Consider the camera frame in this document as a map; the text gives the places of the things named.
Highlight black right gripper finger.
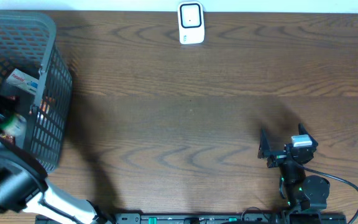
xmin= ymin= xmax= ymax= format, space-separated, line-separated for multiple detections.
xmin=298 ymin=123 xmax=318 ymax=146
xmin=258 ymin=128 xmax=270 ymax=153

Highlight green lid white jar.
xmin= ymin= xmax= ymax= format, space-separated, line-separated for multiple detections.
xmin=1 ymin=113 xmax=27 ymax=136

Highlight white Panadol medicine box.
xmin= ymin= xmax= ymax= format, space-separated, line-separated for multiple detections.
xmin=6 ymin=69 xmax=39 ymax=95

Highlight orange Kleenex tissue pack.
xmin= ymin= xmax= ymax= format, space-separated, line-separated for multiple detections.
xmin=38 ymin=96 xmax=56 ymax=120

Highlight red Toto chocolate bar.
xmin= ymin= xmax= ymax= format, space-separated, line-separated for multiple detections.
xmin=0 ymin=96 xmax=17 ymax=145

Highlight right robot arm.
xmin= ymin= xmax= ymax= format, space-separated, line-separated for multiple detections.
xmin=257 ymin=124 xmax=330 ymax=223

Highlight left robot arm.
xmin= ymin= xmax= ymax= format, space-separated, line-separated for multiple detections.
xmin=0 ymin=95 xmax=116 ymax=223

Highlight white barcode scanner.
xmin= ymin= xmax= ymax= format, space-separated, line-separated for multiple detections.
xmin=177 ymin=1 xmax=205 ymax=45

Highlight grey plastic mesh basket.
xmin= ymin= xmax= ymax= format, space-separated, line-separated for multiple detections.
xmin=0 ymin=11 xmax=73 ymax=172

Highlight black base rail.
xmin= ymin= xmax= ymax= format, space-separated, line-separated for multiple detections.
xmin=35 ymin=212 xmax=348 ymax=224

